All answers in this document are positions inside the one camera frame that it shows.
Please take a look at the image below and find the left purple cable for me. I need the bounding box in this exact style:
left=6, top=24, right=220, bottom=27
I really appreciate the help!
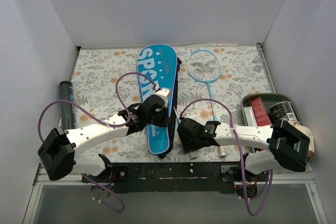
left=38, top=72, right=160, bottom=213

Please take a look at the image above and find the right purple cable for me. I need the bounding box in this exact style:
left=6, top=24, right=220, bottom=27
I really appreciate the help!
left=180, top=99, right=274, bottom=217

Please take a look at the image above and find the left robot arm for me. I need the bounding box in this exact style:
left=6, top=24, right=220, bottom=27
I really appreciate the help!
left=38, top=89, right=171, bottom=182

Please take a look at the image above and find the blue sport racket cover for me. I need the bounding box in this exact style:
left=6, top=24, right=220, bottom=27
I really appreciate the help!
left=136, top=44, right=181, bottom=159

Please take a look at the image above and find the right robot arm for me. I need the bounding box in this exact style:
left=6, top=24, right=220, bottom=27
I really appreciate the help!
left=177, top=118, right=310, bottom=181

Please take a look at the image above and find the metal tray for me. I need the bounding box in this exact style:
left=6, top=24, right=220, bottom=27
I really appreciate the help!
left=241, top=93, right=302, bottom=126

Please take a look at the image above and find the red snack packet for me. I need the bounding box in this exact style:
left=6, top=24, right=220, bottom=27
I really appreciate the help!
left=249, top=97, right=272, bottom=126

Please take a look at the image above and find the floral table cloth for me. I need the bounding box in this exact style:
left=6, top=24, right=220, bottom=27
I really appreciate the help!
left=71, top=45, right=272, bottom=163

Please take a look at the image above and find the black shuttlecock tube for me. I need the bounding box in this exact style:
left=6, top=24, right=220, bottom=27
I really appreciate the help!
left=59, top=81, right=76, bottom=130

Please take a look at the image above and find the silver foil packet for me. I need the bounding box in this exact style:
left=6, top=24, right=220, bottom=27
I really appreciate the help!
left=244, top=106, right=257, bottom=126

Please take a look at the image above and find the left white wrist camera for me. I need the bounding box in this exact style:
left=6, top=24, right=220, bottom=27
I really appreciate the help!
left=154, top=86, right=171, bottom=108

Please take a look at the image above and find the purple cable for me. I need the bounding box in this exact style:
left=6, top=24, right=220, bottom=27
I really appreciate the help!
left=38, top=72, right=160, bottom=213
left=180, top=99, right=274, bottom=217

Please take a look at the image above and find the dark paper cup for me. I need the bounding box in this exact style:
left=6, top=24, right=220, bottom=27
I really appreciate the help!
left=269, top=101, right=300, bottom=123

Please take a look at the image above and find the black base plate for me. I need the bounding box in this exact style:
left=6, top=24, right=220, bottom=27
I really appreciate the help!
left=110, top=161, right=270, bottom=195

